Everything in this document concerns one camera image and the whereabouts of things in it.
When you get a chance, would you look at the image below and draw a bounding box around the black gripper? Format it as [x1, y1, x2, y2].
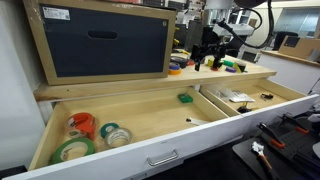
[191, 27, 226, 71]

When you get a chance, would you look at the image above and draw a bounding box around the small teal green tape roll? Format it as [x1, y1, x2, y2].
[100, 123, 119, 138]

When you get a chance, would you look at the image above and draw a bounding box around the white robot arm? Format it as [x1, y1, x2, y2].
[190, 0, 274, 71]

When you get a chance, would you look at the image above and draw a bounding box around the bright green tape roll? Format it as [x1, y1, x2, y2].
[223, 60, 234, 67]

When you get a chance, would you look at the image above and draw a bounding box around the purple tape roll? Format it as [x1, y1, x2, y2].
[225, 67, 236, 73]

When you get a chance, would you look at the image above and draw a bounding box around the cardboard box on right counter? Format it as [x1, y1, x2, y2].
[278, 36, 320, 59]

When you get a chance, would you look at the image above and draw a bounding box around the open white wooden drawer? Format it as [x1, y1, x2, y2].
[4, 79, 317, 180]

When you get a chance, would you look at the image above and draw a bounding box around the clear tape roll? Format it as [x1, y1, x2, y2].
[105, 128, 133, 148]

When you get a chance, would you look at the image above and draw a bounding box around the orange tape dispenser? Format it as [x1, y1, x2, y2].
[66, 112, 96, 140]

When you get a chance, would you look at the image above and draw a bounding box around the large green tape roll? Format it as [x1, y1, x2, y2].
[50, 138, 95, 164]

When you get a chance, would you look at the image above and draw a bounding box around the dark grey fabric bin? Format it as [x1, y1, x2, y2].
[184, 20, 203, 52]

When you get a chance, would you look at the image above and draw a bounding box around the small green plastic box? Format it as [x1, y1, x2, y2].
[178, 94, 193, 103]

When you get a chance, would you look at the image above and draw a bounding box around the clear plastic bag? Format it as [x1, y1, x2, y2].
[208, 86, 254, 103]

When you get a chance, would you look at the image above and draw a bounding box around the black yellow small tool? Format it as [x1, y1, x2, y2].
[237, 102, 257, 114]

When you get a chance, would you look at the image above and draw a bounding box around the white black marker pen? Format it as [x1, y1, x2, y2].
[186, 118, 210, 126]

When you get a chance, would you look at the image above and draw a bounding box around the black binder clip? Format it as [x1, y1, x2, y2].
[260, 94, 274, 101]

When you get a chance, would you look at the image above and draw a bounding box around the black orange clamp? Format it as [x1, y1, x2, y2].
[280, 113, 309, 134]
[257, 123, 285, 149]

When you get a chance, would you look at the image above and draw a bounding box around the wooden box with black front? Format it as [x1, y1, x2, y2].
[23, 0, 176, 85]

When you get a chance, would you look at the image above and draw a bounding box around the metal drawer handle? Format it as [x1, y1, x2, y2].
[147, 149, 179, 166]

